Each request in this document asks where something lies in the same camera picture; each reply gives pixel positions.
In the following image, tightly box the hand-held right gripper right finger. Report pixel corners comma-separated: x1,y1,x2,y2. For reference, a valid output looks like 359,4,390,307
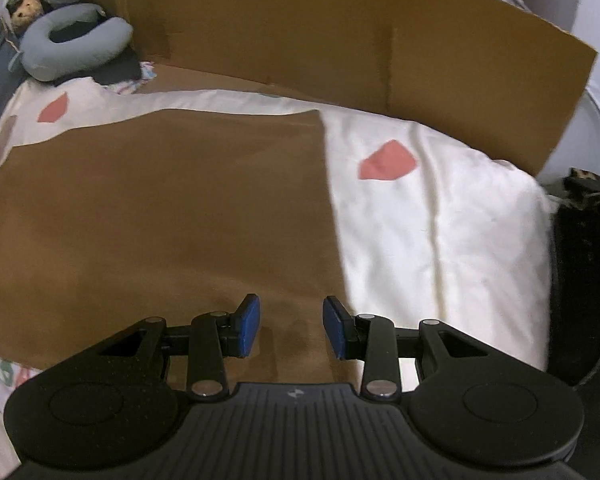
321,296,487,402

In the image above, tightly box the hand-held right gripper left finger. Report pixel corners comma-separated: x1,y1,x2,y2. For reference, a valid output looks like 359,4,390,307
99,294,263,402

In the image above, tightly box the brown printed t-shirt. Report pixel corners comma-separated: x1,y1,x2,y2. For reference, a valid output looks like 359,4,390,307
0,107,361,392

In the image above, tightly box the white printed bed blanket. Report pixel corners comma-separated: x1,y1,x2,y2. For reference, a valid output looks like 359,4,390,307
0,77,561,480

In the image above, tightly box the black leopard-lined garment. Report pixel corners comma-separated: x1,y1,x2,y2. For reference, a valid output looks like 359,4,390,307
547,167,600,387

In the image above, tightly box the floral printed cloth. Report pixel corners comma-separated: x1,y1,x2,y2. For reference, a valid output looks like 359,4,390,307
105,60,159,96

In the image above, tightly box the dark grey cloth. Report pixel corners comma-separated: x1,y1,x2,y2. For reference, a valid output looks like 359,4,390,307
92,45,144,84

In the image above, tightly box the brown cardboard sheet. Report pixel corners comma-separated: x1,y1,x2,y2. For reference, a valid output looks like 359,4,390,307
87,0,599,177

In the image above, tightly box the grey neck pillow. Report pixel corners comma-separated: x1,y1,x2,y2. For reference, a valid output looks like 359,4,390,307
17,2,135,82

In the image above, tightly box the small doll toy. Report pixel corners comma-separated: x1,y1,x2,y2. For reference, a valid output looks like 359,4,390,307
5,0,46,31

